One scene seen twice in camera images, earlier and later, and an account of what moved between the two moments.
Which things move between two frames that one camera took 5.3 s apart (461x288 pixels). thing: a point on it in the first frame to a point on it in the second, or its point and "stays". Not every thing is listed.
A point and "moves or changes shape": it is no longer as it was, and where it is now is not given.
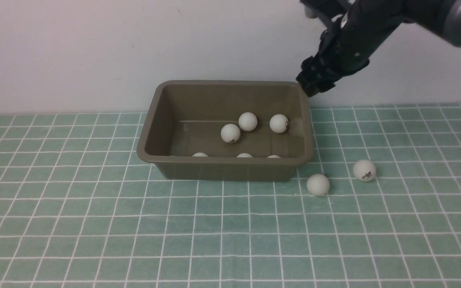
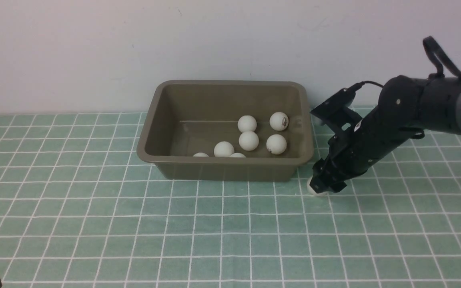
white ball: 279,123 stays
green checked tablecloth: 63,200 stays
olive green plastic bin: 227,130 stays
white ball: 247,121 stays
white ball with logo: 230,133 to 276,144
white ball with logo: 364,170 to 248,141
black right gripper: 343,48 to 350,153
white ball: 244,155 moves or changes shape
